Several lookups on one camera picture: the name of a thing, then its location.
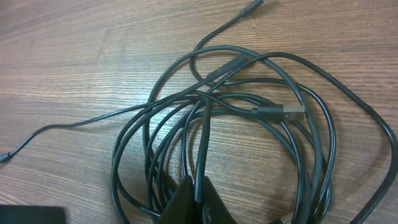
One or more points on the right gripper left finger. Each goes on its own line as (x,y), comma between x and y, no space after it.
(180,208)

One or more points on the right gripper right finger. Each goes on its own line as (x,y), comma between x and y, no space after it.
(214,210)

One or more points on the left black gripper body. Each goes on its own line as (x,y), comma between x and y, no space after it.
(24,214)

